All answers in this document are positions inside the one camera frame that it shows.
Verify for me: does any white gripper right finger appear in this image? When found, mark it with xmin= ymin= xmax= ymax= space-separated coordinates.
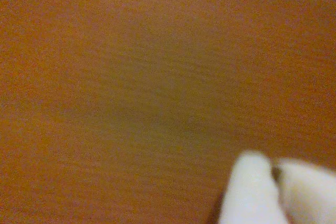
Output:
xmin=274 ymin=157 xmax=336 ymax=224

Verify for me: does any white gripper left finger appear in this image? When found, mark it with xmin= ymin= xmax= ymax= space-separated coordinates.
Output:
xmin=217 ymin=151 xmax=289 ymax=224

